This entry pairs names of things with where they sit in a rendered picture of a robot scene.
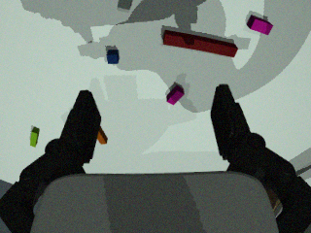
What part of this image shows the grey rod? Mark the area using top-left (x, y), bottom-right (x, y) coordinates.
top-left (118, 0), bottom-right (132, 10)

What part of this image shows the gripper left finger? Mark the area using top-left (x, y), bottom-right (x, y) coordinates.
top-left (0, 90), bottom-right (101, 233)

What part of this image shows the small blue cube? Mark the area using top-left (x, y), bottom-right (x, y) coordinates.
top-left (107, 50), bottom-right (120, 64)

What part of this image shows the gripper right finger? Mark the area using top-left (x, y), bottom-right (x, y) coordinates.
top-left (210, 84), bottom-right (311, 233)

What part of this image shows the magenta rod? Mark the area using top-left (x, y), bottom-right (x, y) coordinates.
top-left (166, 85), bottom-right (185, 105)
top-left (246, 16), bottom-right (273, 35)

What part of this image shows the dark red rod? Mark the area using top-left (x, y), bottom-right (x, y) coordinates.
top-left (163, 30), bottom-right (238, 57)

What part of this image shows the orange rod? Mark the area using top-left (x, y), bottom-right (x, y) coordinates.
top-left (97, 126), bottom-right (108, 145)

